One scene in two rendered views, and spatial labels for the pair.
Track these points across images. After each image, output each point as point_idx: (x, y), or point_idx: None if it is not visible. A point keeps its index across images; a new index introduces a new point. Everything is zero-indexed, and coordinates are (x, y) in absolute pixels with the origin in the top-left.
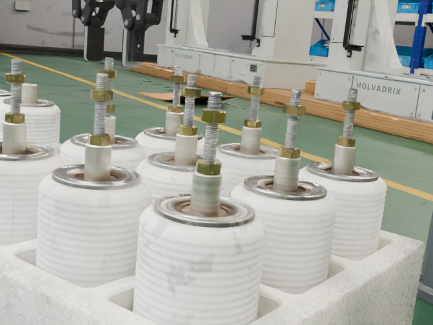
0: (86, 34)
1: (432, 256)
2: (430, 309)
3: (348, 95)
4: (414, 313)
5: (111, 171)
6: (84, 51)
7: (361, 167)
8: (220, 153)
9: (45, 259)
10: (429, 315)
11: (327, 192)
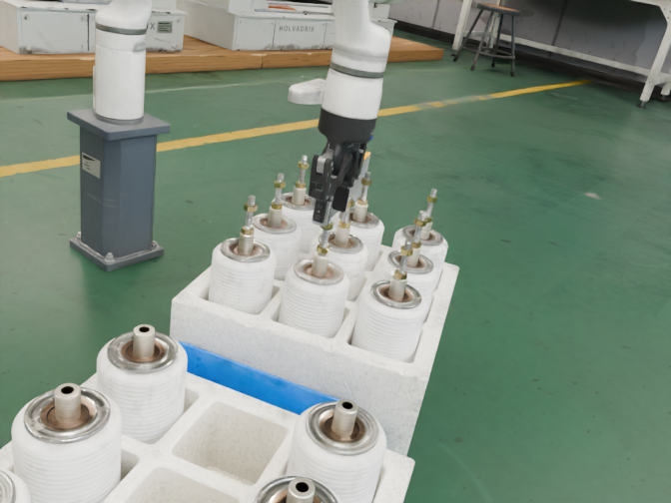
0: (330, 208)
1: (122, 235)
2: (142, 265)
3: (305, 161)
4: (154, 272)
5: (397, 258)
6: (327, 221)
7: (283, 195)
8: (291, 234)
9: (428, 306)
10: (154, 267)
11: None
